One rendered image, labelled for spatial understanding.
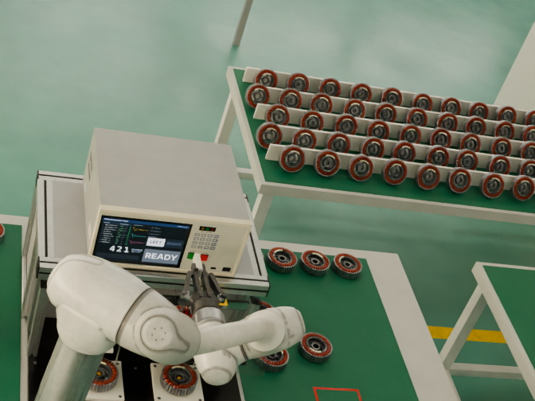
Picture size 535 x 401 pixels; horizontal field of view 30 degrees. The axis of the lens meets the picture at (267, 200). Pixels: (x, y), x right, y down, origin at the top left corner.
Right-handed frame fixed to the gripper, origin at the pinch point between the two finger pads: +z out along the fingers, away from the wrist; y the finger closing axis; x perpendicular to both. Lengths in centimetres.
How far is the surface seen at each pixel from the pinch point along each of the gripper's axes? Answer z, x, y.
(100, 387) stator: -10.8, -40.6, -20.4
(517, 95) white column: 299, -96, 277
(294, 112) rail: 152, -41, 74
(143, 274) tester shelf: 5.5, -10.2, -12.7
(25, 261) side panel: 44, -44, -41
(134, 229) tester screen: 7.7, 4.2, -18.0
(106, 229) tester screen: 7.7, 3.2, -25.8
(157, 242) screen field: 7.6, 0.3, -10.8
